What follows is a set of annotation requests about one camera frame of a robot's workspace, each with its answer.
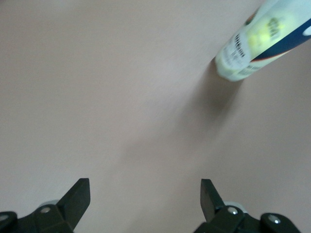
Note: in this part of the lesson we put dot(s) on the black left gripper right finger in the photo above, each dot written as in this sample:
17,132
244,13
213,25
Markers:
218,218

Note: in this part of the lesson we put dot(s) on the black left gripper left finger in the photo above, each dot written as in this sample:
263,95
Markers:
60,216

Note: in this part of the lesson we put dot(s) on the clear plastic tennis ball can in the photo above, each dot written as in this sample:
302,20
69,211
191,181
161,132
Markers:
233,55

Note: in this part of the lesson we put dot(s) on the brown table cover sheet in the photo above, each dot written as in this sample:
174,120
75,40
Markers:
97,97

